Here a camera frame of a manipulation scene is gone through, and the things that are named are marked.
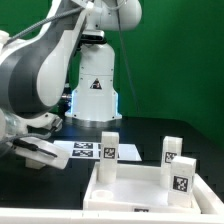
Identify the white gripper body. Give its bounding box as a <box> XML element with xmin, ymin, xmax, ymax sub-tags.
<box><xmin>13</xmin><ymin>137</ymin><xmax>70</xmax><ymax>169</ymax></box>

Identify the white square table top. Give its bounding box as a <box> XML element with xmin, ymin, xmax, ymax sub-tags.
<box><xmin>83</xmin><ymin>162</ymin><xmax>201</xmax><ymax>214</ymax></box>

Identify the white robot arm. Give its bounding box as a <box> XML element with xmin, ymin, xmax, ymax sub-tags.
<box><xmin>0</xmin><ymin>0</ymin><xmax>142</xmax><ymax>169</ymax></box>

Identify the white sheet with tags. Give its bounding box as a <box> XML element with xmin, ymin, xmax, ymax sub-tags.
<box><xmin>54</xmin><ymin>140</ymin><xmax>141</xmax><ymax>161</ymax></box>

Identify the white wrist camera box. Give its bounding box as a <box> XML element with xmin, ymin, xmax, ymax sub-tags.
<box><xmin>26</xmin><ymin>113</ymin><xmax>63</xmax><ymax>131</ymax></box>

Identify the grey arm hose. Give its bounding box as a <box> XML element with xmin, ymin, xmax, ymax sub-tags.
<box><xmin>6</xmin><ymin>4</ymin><xmax>88</xmax><ymax>46</ymax></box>

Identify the white L-shaped obstacle wall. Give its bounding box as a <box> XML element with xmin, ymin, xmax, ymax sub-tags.
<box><xmin>0</xmin><ymin>175</ymin><xmax>224</xmax><ymax>224</ymax></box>

